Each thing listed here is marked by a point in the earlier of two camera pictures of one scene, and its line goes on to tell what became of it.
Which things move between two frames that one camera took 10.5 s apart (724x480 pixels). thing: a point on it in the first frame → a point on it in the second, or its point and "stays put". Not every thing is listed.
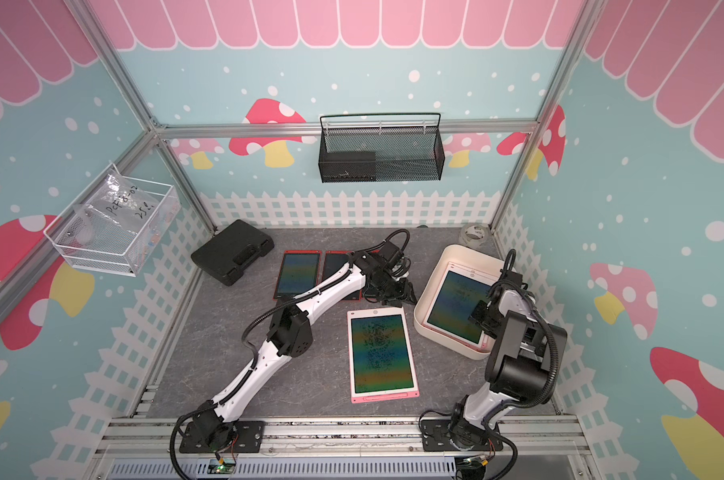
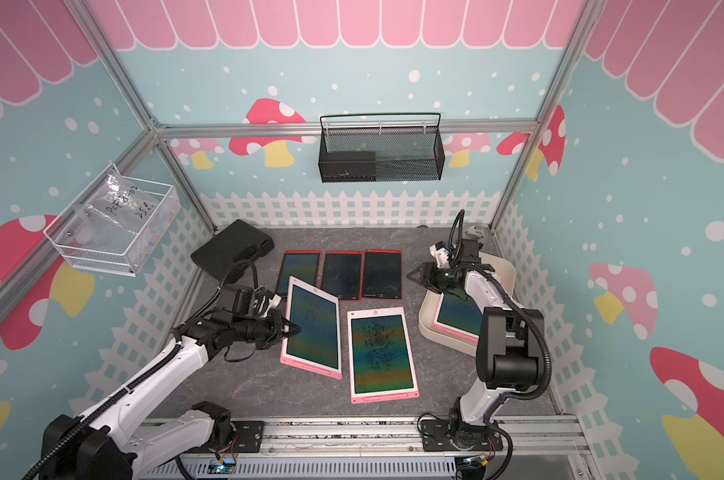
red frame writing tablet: (299, 273) stays put
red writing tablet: (333, 261) stays put
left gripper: (402, 294) → (277, 323)
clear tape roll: (474, 234) stays put
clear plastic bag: (117, 206) stays put
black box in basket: (348, 166) stays put
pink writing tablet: (460, 291) → (317, 347)
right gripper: (478, 315) → (429, 274)
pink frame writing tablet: (381, 365) stays put
